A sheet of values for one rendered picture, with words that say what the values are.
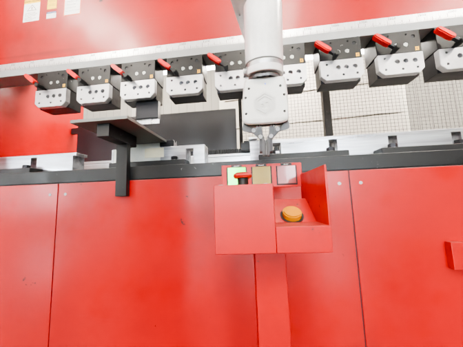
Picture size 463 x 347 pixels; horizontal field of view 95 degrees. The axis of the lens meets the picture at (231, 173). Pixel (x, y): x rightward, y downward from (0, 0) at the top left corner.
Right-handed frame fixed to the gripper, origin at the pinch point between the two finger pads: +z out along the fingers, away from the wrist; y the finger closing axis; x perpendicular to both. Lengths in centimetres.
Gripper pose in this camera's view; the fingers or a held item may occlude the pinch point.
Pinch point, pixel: (266, 147)
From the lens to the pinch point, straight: 50.2
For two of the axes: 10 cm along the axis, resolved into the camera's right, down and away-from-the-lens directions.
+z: 0.4, 10.0, 0.8
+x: 1.8, -0.9, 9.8
